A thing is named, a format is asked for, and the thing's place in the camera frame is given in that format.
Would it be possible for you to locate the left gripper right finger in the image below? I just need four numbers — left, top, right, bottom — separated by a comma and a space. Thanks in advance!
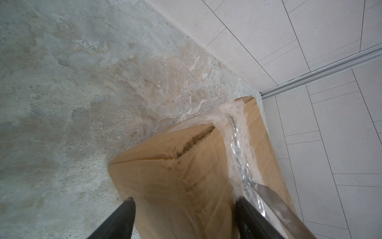
235, 197, 284, 239

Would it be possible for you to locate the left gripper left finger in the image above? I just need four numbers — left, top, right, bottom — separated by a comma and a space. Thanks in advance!
88, 197, 136, 239

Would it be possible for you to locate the blue utility knife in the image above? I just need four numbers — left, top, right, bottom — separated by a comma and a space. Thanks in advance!
249, 182, 316, 239

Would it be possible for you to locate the brown taped cardboard box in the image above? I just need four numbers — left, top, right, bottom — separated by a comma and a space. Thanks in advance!
108, 97, 293, 239

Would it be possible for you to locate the right aluminium corner post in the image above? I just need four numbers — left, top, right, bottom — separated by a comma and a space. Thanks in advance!
261, 44, 382, 100

